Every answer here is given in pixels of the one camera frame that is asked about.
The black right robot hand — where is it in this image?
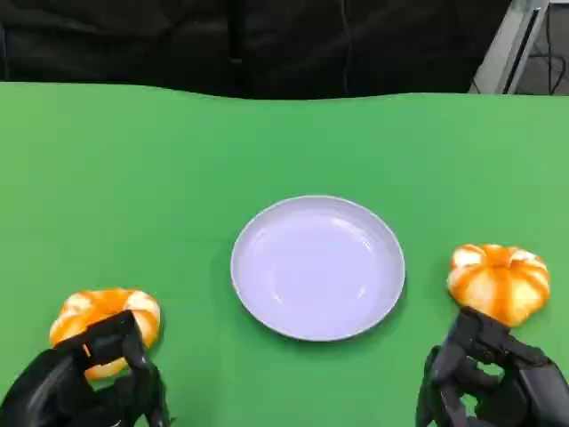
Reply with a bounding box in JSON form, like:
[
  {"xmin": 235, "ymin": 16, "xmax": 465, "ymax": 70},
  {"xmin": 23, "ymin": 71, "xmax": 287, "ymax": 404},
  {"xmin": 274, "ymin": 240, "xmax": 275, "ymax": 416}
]
[{"xmin": 415, "ymin": 305, "xmax": 569, "ymax": 427}]

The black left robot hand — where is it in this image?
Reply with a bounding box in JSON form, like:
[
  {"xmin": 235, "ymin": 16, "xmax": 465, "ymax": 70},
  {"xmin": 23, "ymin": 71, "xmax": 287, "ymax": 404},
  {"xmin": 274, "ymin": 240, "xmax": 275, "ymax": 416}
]
[{"xmin": 0, "ymin": 310, "xmax": 172, "ymax": 427}]

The orange and white bread roll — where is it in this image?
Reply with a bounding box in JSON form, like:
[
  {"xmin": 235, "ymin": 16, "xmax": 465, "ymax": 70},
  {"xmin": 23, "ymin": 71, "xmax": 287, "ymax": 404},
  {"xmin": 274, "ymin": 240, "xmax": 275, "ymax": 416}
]
[
  {"xmin": 446, "ymin": 243, "xmax": 551, "ymax": 329},
  {"xmin": 48, "ymin": 287, "xmax": 162, "ymax": 382}
]

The green table cloth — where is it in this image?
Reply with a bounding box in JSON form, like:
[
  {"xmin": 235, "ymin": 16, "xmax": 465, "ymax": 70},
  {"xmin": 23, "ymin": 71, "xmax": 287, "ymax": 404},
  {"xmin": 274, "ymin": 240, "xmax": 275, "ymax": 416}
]
[{"xmin": 0, "ymin": 81, "xmax": 569, "ymax": 427}]

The lilac plate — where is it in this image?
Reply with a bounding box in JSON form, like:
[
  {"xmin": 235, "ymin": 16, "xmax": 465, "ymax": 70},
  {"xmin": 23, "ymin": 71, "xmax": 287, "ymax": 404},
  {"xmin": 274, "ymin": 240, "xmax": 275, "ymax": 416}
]
[{"xmin": 229, "ymin": 194, "xmax": 406, "ymax": 342}]

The black backdrop curtain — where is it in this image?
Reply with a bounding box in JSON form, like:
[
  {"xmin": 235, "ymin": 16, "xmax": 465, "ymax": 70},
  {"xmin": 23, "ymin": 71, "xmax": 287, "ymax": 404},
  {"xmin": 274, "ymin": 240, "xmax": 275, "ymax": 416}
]
[{"xmin": 0, "ymin": 0, "xmax": 512, "ymax": 100}]

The black floor cable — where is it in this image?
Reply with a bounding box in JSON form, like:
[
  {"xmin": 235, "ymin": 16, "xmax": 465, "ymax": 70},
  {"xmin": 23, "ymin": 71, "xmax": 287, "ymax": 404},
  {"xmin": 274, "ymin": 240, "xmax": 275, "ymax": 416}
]
[{"xmin": 531, "ymin": 6, "xmax": 569, "ymax": 94}]

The aluminium frame post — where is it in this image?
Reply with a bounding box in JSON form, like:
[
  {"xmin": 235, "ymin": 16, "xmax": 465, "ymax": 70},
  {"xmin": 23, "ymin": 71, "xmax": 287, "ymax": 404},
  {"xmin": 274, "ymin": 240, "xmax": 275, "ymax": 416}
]
[{"xmin": 468, "ymin": 0, "xmax": 550, "ymax": 94}]

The thin cable on curtain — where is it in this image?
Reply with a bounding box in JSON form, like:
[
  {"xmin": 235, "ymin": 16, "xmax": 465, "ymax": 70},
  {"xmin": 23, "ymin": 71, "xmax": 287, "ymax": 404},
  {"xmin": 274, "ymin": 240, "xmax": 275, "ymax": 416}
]
[{"xmin": 340, "ymin": 0, "xmax": 355, "ymax": 97}]

